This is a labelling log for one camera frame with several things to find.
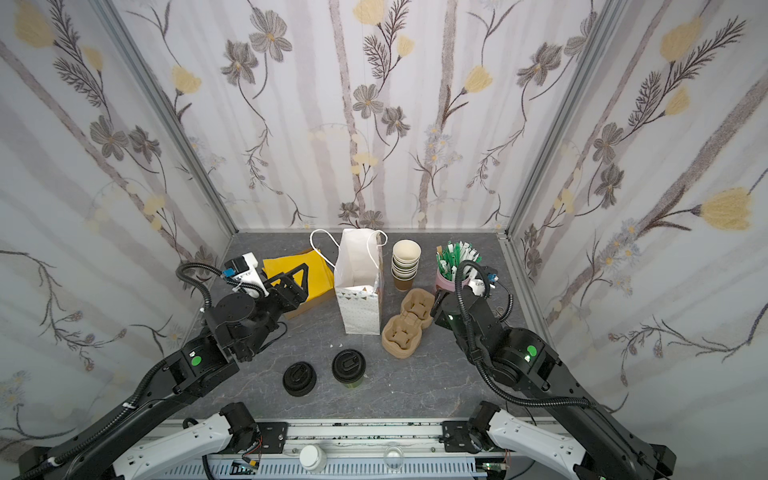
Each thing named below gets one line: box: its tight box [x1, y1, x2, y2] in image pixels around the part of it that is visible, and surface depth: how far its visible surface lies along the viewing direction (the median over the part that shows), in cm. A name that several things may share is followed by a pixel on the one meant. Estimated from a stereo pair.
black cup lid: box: [332, 348, 366, 383], surface depth 76 cm
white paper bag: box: [310, 228, 388, 335], surface depth 85 cm
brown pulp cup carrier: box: [381, 288, 435, 359], surface depth 89 cm
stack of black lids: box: [282, 361, 317, 397], surface depth 83 cm
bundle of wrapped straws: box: [436, 240, 483, 282], surface depth 90 cm
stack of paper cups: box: [391, 238, 422, 292], surface depth 94 cm
